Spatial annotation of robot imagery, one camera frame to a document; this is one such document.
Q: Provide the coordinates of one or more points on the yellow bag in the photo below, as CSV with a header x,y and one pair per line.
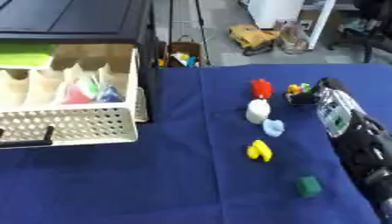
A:
x,y
252,36

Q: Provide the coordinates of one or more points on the brown box of items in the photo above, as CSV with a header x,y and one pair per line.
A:
x,y
179,55

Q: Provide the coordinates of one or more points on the yellow toy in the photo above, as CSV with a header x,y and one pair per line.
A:
x,y
260,150

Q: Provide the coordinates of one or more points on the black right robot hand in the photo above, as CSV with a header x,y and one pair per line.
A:
x,y
305,96

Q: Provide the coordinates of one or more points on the green block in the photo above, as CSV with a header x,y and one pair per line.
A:
x,y
309,186

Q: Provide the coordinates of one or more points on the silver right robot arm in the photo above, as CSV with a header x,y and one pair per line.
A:
x,y
352,134

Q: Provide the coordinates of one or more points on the green toy in drawer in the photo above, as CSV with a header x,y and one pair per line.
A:
x,y
93,86

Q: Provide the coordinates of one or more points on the blue toy in drawer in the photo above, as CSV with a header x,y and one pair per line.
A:
x,y
108,94

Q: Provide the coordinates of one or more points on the pale compartment drawer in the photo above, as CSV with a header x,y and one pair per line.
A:
x,y
71,116

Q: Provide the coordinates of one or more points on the green sponge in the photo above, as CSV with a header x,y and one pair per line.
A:
x,y
25,54

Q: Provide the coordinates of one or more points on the black chair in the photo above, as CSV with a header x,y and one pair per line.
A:
x,y
365,29

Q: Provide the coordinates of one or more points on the white cylinder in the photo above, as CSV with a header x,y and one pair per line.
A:
x,y
258,111

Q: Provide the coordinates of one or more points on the white cabinet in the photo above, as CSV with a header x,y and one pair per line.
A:
x,y
273,13

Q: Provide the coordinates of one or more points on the black cabinet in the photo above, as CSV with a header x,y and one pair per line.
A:
x,y
76,20

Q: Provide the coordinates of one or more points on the black tripod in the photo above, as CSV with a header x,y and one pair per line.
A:
x,y
199,29

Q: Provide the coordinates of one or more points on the orange and green toy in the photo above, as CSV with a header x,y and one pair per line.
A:
x,y
298,88

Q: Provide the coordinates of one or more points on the light blue toy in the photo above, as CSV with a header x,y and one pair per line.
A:
x,y
273,127

